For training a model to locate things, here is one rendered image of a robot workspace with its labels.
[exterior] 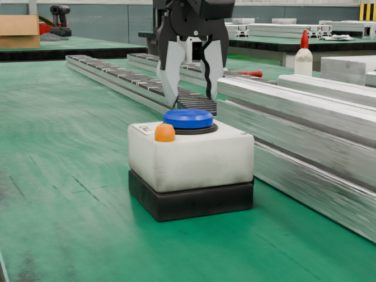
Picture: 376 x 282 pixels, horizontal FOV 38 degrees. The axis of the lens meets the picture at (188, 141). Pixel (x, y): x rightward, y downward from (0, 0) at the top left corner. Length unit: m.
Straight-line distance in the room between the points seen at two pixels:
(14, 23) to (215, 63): 1.94
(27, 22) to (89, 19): 9.19
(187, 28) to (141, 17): 11.42
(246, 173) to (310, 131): 0.06
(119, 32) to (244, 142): 11.61
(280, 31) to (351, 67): 3.22
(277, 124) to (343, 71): 0.25
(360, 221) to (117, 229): 0.17
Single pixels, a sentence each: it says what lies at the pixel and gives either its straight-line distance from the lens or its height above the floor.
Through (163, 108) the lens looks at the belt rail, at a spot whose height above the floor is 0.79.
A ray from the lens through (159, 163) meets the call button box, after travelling 0.39.
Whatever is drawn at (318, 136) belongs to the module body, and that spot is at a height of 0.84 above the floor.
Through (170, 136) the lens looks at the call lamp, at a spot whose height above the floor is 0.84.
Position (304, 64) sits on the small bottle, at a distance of 1.21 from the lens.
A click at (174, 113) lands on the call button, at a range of 0.43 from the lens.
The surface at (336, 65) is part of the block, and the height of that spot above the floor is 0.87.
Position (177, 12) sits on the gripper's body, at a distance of 0.75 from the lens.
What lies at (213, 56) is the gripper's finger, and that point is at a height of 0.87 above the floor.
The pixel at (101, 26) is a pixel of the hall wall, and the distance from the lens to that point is 11.89.
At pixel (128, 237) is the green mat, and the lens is 0.38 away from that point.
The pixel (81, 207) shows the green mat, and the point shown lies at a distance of 0.44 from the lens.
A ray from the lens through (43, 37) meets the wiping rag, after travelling 3.42.
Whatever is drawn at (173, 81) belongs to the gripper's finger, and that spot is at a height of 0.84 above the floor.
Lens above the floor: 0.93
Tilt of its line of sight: 13 degrees down
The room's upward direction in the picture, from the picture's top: straight up
